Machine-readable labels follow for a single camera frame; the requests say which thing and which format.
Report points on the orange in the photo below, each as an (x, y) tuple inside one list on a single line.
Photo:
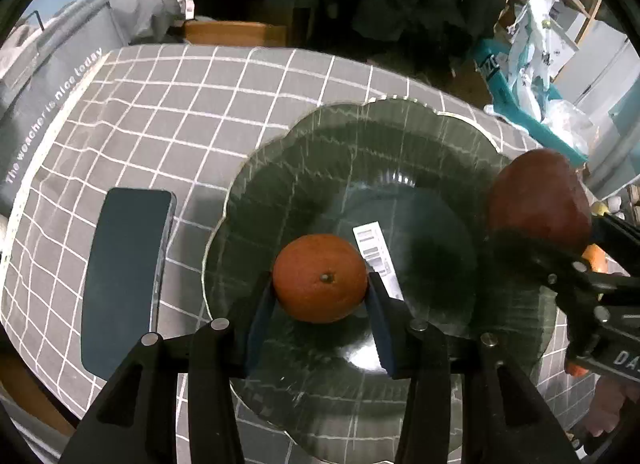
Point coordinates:
[(320, 278), (595, 259)]

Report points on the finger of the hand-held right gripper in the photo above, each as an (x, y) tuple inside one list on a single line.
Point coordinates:
[(545, 261), (620, 236)]

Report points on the white drawer unit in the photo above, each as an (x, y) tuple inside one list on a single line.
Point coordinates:
[(600, 64)]

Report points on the red apple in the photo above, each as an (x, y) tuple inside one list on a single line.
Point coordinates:
[(535, 199)]

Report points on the clear plastic bag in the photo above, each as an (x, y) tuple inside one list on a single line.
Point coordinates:
[(567, 124)]

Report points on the grey jacket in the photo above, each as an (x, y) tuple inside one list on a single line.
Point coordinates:
[(140, 9)]

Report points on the scalloped glass plate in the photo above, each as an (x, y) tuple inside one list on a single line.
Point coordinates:
[(350, 169)]

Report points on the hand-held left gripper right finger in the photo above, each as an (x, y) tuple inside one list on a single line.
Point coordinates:
[(382, 324)]

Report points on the dark blue smartphone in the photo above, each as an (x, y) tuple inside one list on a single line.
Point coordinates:
[(125, 269)]

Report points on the teal box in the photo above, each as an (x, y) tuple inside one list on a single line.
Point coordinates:
[(530, 126)]

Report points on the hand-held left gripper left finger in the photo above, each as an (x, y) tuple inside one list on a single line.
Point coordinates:
[(260, 314)]

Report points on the person's right hand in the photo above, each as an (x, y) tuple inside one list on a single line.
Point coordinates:
[(607, 414)]

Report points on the grey grid tablecloth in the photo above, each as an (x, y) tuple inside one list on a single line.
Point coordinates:
[(200, 94)]

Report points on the grey fabric storage bag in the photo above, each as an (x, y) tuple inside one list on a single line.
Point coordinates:
[(45, 84)]

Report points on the white printed plastic bag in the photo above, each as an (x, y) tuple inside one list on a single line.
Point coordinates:
[(535, 44)]

